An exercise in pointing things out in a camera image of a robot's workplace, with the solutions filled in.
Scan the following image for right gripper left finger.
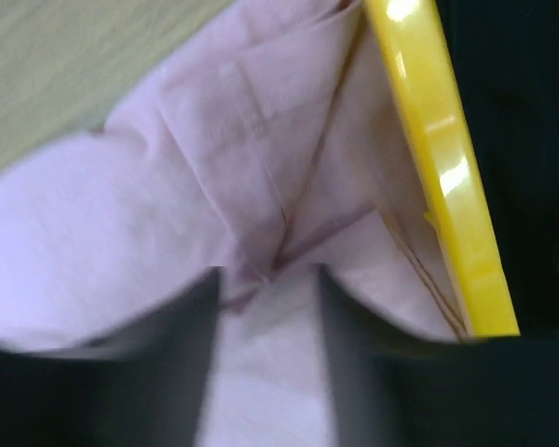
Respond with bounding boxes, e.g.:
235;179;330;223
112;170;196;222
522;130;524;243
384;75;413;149
0;269;221;446

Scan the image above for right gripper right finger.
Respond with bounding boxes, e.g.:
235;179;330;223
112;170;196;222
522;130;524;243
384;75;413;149
318;267;559;446

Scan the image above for pink t-shirt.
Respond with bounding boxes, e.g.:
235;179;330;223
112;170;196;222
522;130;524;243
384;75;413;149
0;1;466;446

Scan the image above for black t-shirt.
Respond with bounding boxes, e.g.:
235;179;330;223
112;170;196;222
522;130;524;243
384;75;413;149
437;1;559;334

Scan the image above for yellow plastic bin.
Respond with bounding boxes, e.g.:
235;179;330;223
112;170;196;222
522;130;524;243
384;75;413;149
365;1;520;337

